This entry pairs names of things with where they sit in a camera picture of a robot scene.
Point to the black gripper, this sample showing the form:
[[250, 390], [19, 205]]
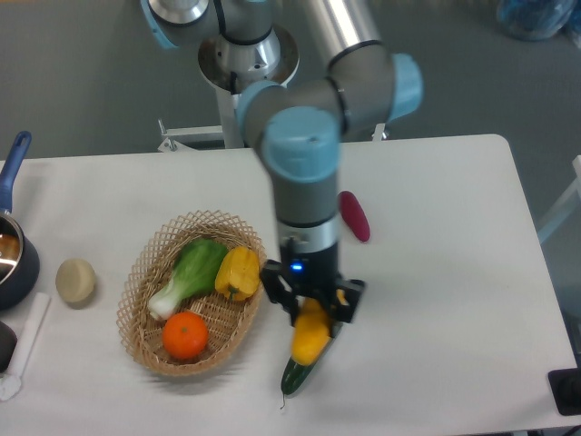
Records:
[[312, 271]]

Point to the yellow mango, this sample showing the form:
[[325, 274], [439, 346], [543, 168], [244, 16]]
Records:
[[311, 333]]

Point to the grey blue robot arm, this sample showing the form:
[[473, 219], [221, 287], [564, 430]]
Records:
[[296, 132]]

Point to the green cucumber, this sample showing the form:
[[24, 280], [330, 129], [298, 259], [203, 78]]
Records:
[[294, 375]]

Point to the yellow bell pepper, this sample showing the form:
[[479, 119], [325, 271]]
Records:
[[238, 277]]

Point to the purple sweet potato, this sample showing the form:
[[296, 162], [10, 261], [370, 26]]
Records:
[[353, 216]]

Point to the green bok choy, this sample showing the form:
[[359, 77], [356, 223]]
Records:
[[193, 275]]

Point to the orange mandarin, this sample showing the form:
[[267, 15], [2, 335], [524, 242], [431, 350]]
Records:
[[184, 335]]

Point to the beige round potato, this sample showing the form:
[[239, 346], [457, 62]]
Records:
[[75, 280]]

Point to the black device at edge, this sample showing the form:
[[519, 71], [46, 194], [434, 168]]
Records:
[[565, 387]]

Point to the dark blue saucepan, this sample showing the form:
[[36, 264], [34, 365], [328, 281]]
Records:
[[20, 263]]

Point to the dark round object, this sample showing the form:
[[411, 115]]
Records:
[[8, 341]]

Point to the white rolled cloth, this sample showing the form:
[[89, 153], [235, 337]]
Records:
[[11, 381]]

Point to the blue plastic bag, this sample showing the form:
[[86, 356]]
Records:
[[533, 21]]

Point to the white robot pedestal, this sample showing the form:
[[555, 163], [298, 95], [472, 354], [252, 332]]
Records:
[[222, 118]]

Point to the white frame at right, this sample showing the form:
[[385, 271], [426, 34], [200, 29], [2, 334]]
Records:
[[562, 207]]

